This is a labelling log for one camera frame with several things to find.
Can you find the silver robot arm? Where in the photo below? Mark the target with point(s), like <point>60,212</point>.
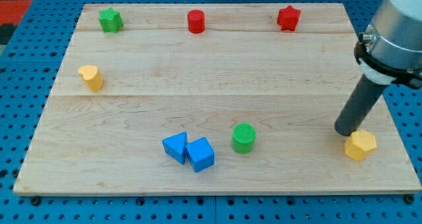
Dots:
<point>389,50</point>

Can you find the wooden board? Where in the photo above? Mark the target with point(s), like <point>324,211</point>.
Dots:
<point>161,80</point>

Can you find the blue cube block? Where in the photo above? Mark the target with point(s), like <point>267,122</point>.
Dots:
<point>200,154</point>

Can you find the green cylinder block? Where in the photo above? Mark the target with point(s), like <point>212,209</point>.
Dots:
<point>243,138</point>

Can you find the blue triangle block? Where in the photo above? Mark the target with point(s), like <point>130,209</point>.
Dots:
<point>174,146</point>

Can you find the red cylinder block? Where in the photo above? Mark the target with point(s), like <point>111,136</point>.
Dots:
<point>196,21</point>

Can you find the red star block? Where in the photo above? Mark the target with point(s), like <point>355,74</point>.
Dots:
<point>288,18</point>

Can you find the yellow heart block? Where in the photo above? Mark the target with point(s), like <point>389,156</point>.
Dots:
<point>91,76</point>

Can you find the green star block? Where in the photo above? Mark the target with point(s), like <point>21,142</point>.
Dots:
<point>110,20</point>

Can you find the yellow hexagon block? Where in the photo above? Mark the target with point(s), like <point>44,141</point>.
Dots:
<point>360,145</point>

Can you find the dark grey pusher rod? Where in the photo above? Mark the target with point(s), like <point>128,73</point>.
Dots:
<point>362,99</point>

